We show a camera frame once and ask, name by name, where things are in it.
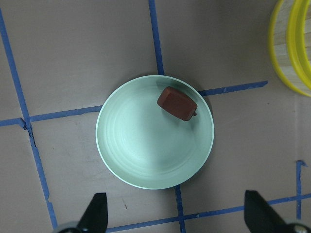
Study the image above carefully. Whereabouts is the lower yellow steamer layer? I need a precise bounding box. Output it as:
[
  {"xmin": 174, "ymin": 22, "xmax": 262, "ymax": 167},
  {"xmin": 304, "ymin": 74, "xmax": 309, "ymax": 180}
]
[{"xmin": 268, "ymin": 0, "xmax": 311, "ymax": 97}]

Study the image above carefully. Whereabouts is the light green plate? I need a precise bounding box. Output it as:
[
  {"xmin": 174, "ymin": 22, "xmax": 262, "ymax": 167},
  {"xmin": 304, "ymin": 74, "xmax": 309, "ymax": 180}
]
[{"xmin": 95, "ymin": 75, "xmax": 214, "ymax": 190}]

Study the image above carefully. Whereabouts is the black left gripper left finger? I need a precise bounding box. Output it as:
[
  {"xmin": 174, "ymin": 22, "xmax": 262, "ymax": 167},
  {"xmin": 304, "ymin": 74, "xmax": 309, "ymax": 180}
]
[{"xmin": 77, "ymin": 193, "xmax": 107, "ymax": 233}]

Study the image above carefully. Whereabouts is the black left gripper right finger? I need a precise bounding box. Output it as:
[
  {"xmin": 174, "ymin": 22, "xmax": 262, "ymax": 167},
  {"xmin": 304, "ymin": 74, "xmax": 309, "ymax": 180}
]
[{"xmin": 244, "ymin": 190, "xmax": 286, "ymax": 233}]

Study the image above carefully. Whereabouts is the brown bun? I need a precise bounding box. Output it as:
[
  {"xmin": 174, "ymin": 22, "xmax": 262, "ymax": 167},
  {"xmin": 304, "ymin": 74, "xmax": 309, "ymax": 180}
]
[{"xmin": 157, "ymin": 86, "xmax": 197, "ymax": 121}]

